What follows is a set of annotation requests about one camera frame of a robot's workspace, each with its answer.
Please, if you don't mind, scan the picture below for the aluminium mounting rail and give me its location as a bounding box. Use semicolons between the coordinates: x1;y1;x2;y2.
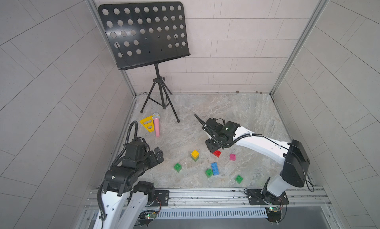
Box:
83;185;332;211

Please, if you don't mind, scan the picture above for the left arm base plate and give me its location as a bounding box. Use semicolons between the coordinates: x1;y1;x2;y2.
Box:
147;190;170;208

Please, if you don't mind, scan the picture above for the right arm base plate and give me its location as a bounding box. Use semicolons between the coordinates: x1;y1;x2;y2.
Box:
244;188;289;207

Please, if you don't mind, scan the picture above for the white ventilation grille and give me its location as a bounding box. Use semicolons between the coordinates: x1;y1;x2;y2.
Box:
156;208;268;220

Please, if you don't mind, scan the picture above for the green lego brick beside blue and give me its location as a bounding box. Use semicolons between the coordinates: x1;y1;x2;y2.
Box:
205;169;213;178

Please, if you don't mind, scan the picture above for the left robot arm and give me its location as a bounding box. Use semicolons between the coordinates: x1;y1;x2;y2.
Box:
94;121;164;229

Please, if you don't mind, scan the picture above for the black perforated music stand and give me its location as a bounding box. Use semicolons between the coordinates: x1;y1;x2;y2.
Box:
98;1;190;109

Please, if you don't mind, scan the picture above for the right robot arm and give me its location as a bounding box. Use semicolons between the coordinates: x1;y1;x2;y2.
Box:
195;115;310;205

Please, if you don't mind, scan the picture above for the yellow plastic triangle frame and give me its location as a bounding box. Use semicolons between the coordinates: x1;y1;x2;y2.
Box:
140;116;154;133

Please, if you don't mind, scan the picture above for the red lego brick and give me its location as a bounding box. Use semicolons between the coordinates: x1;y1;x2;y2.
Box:
212;150;221;157

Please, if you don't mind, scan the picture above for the pink toy microphone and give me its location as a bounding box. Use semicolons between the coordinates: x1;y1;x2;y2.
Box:
152;113;160;137

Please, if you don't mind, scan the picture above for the yellow lego brick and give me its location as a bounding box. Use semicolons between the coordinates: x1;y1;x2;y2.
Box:
191;150;200;158

